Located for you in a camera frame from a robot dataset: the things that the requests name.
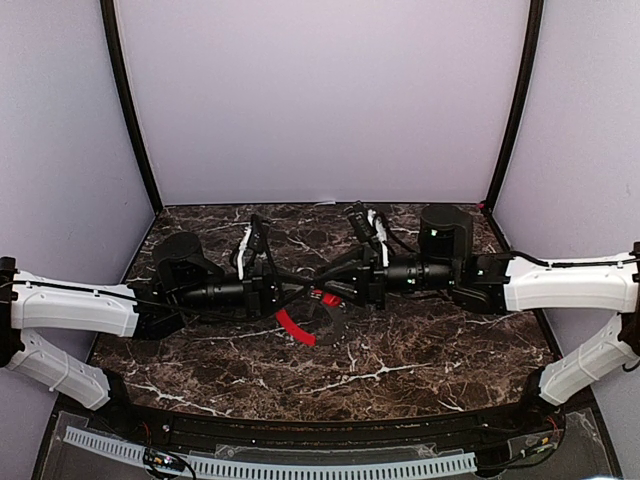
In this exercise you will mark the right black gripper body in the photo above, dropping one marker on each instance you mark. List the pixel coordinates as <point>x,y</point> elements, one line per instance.
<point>374,278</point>

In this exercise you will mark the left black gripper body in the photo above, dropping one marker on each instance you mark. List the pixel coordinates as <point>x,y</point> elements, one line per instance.
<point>255,296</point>

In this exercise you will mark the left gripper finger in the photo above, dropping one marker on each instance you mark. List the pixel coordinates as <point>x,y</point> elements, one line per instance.
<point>284,302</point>
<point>282,278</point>

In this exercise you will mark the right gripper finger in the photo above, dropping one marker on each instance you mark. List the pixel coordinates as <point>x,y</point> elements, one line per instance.
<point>345,262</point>
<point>350,293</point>

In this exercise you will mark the red key tag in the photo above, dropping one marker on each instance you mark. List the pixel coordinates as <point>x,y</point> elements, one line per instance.
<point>331,300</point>

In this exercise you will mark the large keyring with red sleeve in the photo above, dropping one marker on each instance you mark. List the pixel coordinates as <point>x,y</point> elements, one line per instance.
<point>325,326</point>

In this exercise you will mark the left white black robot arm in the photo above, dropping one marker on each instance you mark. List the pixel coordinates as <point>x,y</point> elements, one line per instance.
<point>185,282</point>

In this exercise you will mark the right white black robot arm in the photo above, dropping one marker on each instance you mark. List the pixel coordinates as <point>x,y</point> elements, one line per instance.
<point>495,284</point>

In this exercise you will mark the small green circuit board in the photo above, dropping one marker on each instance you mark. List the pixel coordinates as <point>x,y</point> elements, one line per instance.
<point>161,461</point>

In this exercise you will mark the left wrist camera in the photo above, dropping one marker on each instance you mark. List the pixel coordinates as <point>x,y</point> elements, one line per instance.
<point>253,243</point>

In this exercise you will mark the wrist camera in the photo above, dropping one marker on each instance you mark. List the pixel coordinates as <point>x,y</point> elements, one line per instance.
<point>369,229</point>
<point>253,243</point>

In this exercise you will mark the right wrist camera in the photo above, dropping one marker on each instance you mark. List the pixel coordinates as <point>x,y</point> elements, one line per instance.
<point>369,229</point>

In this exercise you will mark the black front rail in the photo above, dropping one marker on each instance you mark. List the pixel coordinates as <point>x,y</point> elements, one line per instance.
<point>483,429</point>

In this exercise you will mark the white slotted cable duct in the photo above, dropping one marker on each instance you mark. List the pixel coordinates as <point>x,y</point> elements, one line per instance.
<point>271,464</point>

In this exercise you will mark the right black frame post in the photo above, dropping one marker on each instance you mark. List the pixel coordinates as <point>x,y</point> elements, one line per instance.
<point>526,65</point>

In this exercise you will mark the black frame post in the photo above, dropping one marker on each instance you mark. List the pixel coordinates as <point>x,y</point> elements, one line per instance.
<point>526,65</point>
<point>128,109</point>

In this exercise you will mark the left black frame post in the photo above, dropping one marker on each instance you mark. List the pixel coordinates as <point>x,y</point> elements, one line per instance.
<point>128,109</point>

